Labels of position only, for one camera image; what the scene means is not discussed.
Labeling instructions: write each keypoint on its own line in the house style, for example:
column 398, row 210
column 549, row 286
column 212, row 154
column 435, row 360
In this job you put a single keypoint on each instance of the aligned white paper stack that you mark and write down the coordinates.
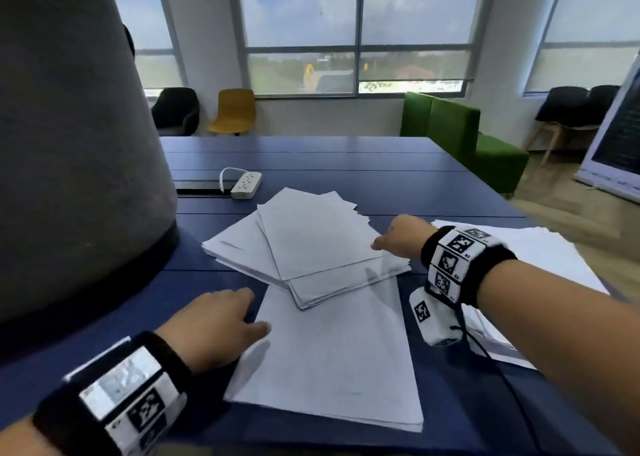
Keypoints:
column 550, row 255

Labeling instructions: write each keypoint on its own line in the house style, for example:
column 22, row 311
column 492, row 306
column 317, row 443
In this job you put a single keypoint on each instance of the gathered white paper bundle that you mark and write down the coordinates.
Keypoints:
column 340, row 360

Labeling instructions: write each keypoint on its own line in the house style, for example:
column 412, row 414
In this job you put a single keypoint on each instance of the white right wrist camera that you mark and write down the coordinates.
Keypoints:
column 432, row 320

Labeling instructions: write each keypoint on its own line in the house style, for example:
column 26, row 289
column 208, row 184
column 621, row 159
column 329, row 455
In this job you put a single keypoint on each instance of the left wristband with marker tiles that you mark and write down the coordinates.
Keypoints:
column 125, row 395

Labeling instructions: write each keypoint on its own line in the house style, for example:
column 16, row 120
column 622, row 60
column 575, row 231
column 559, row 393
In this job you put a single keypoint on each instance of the person's right forearm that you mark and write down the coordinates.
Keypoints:
column 565, row 330

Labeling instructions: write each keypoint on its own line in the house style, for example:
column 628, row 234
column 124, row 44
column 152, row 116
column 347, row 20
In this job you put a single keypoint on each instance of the narrow window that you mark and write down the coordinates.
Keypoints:
column 145, row 15

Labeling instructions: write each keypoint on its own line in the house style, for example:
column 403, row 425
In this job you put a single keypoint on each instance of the white power strip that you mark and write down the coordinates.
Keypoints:
column 246, row 185

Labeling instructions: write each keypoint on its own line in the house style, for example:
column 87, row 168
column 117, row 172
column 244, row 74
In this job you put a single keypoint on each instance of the person's left hand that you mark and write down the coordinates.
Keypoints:
column 215, row 328

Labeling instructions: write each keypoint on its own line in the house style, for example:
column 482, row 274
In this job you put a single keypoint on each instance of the window with white blind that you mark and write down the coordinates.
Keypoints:
column 590, row 20

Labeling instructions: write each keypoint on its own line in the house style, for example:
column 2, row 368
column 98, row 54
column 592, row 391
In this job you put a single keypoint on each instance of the grey felt pillar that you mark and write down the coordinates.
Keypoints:
column 75, row 145

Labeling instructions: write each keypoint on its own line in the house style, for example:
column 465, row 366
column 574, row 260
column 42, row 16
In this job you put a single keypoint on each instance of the dark green chair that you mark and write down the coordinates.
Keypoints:
column 175, row 108

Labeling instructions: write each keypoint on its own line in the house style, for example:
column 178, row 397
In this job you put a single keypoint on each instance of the wristband with marker tiles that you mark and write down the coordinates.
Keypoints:
column 125, row 395
column 460, row 260

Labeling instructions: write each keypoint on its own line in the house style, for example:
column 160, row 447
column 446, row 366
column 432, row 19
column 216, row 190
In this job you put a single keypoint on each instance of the yellow chair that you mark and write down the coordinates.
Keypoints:
column 235, row 108

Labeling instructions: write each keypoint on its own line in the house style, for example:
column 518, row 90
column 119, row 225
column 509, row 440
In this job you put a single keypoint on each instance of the right wristband with marker tiles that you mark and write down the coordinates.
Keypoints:
column 460, row 260

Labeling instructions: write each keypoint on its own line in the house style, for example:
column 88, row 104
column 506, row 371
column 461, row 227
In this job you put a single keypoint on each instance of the white banner stand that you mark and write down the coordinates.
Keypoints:
column 620, row 140

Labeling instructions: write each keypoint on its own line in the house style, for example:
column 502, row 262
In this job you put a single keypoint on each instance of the green sofa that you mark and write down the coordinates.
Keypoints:
column 450, row 125

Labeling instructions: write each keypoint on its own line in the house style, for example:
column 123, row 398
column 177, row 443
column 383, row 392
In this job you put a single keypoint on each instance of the person's right hand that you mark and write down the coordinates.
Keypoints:
column 407, row 235

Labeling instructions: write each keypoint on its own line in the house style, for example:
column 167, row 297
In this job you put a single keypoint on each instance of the large framed window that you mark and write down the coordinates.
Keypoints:
column 300, row 10

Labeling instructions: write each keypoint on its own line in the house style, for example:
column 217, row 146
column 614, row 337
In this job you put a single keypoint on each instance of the black chair with wooden legs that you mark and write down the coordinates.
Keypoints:
column 562, row 103
column 602, row 98

